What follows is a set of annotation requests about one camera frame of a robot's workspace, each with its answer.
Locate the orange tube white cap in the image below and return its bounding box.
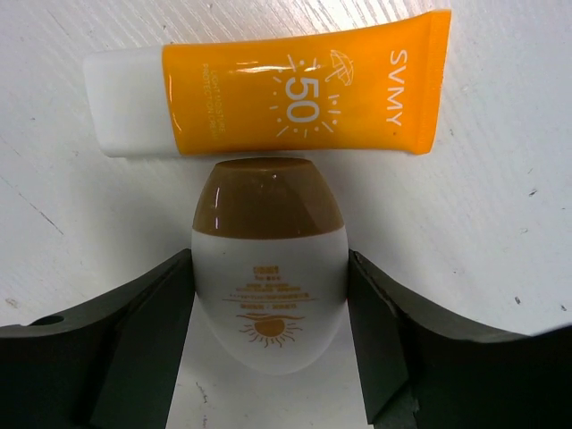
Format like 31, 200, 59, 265
83, 10, 451, 157

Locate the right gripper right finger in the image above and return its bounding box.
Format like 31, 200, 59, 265
348, 251, 571, 428

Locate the white oval compact case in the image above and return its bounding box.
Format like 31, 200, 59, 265
191, 157, 349, 375

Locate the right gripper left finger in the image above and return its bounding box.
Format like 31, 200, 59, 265
1, 249, 195, 428

